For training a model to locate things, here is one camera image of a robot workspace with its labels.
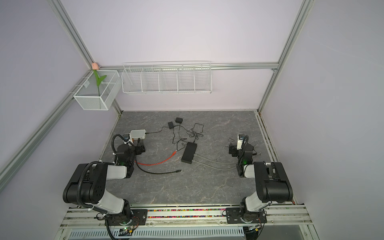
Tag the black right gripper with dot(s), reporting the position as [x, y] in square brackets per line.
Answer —
[233, 150]

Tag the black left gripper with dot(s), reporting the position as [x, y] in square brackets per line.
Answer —
[138, 151]

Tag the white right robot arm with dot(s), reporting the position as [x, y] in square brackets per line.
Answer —
[271, 180]

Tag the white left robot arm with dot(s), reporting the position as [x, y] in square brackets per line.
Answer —
[87, 186]

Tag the black power adapter far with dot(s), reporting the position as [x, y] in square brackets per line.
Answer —
[179, 120]

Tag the white mesh box basket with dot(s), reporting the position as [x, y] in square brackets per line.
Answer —
[87, 95]

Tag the pink artificial tulip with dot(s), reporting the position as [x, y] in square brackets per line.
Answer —
[99, 79]

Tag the white wire wall basket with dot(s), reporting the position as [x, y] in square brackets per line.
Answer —
[167, 77]

